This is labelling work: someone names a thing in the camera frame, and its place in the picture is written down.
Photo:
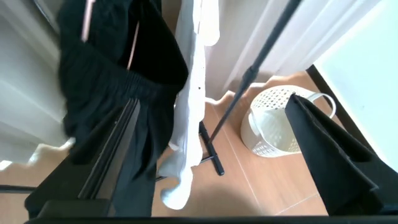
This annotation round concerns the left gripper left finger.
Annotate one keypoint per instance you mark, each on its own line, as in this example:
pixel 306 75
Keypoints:
pixel 62 193

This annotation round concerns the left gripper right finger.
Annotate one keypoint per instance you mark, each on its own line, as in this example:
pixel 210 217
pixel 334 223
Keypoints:
pixel 342 186

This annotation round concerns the black shorts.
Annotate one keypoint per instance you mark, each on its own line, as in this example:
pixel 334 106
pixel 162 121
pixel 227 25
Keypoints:
pixel 109 77

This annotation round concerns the white garment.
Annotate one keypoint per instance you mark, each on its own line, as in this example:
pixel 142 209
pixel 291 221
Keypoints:
pixel 192 109

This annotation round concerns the pink clothes hanger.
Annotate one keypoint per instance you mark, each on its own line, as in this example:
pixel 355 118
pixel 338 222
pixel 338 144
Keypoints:
pixel 87 21

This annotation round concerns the white laundry basket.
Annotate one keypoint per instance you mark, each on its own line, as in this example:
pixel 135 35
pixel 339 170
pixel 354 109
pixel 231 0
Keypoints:
pixel 273 130

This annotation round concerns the black clothes rack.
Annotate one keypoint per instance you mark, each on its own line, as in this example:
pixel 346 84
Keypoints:
pixel 258 65

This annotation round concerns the beige curtain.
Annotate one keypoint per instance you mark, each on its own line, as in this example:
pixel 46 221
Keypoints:
pixel 25 93

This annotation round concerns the grey curtain wand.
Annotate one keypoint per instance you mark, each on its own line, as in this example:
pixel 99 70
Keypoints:
pixel 46 15

